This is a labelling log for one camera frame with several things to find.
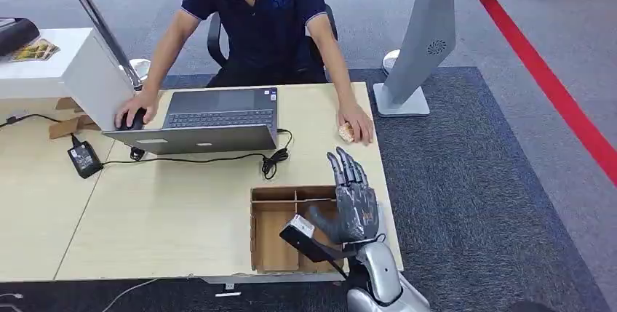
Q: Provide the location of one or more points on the white desk foot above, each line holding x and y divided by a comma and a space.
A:
227, 294

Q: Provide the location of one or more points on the brown cardboard piece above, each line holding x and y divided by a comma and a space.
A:
66, 104
89, 123
65, 127

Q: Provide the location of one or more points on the person's right hand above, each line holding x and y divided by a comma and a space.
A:
140, 102

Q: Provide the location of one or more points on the grey laptop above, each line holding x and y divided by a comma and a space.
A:
202, 138

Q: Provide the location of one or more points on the wooden card box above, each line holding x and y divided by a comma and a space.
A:
275, 242

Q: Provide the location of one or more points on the black power adapter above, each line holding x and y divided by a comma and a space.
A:
85, 159

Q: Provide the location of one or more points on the yellow printed brochure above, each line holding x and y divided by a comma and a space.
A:
36, 50

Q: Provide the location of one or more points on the person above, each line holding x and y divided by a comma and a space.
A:
265, 20

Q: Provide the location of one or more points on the grey slanted metal pole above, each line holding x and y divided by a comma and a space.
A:
96, 23

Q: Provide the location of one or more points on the dark blue carpet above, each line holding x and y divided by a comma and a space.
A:
472, 180

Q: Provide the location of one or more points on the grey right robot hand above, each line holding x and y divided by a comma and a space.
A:
356, 213

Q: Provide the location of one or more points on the white round base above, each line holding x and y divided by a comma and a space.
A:
141, 66
389, 61

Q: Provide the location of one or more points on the black computer mouse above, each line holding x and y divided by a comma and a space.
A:
135, 122

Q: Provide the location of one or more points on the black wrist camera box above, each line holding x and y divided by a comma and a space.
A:
296, 235

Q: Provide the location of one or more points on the black bag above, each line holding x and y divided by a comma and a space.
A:
17, 35

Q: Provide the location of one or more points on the white desk frame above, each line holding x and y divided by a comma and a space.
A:
270, 279

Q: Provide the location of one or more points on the person's left hand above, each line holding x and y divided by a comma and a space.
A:
361, 119

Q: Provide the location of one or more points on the white cabinet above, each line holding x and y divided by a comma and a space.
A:
91, 78

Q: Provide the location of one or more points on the black office chair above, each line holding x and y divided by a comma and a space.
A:
214, 35

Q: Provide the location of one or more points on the grey kiosk stand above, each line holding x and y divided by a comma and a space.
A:
426, 30

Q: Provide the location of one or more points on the red floor tape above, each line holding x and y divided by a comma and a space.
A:
544, 78

